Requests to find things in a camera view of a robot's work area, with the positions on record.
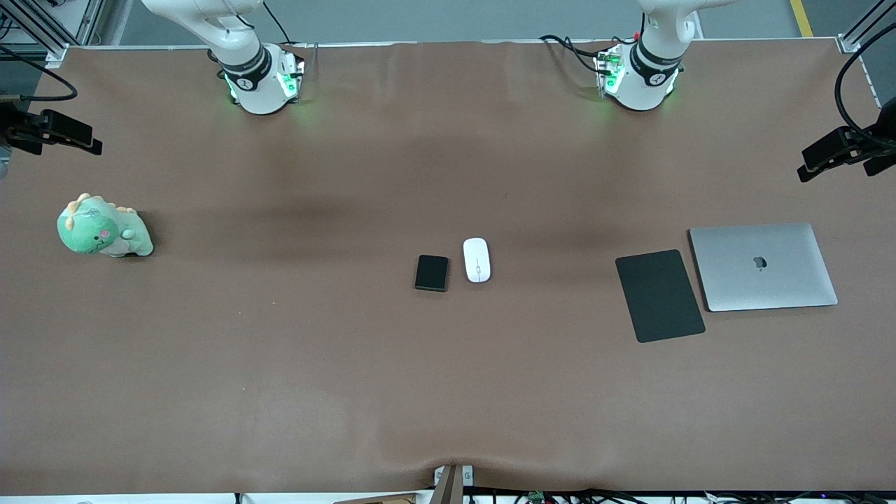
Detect white computer mouse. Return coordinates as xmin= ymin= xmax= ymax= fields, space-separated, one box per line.
xmin=463 ymin=238 xmax=491 ymax=284

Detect black phone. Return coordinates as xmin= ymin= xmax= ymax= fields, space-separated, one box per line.
xmin=414 ymin=255 xmax=449 ymax=293

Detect black mouse pad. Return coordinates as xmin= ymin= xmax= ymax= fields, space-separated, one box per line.
xmin=615 ymin=250 xmax=706 ymax=344

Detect green dinosaur plush toy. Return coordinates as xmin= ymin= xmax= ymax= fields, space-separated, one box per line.
xmin=57 ymin=193 xmax=154 ymax=258

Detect silver laptop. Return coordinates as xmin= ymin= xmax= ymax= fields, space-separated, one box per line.
xmin=689 ymin=223 xmax=839 ymax=312

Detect brown table cover mat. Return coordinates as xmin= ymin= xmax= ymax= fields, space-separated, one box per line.
xmin=0 ymin=38 xmax=896 ymax=495

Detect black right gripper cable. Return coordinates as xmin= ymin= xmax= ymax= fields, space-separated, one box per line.
xmin=0 ymin=45 xmax=78 ymax=103

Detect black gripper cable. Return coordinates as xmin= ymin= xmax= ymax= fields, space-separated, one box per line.
xmin=833 ymin=24 xmax=896 ymax=141
xmin=0 ymin=45 xmax=78 ymax=103

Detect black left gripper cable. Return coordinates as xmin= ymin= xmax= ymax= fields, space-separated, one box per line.
xmin=833 ymin=24 xmax=896 ymax=141

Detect aluminium frame post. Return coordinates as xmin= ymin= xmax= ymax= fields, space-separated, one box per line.
xmin=836 ymin=0 xmax=896 ymax=54
xmin=0 ymin=0 xmax=106 ymax=67

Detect black right base cable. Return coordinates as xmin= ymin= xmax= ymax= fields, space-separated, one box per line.
xmin=262 ymin=0 xmax=296 ymax=47

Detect black left base cables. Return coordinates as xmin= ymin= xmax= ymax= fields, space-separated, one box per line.
xmin=539 ymin=28 xmax=646 ymax=75

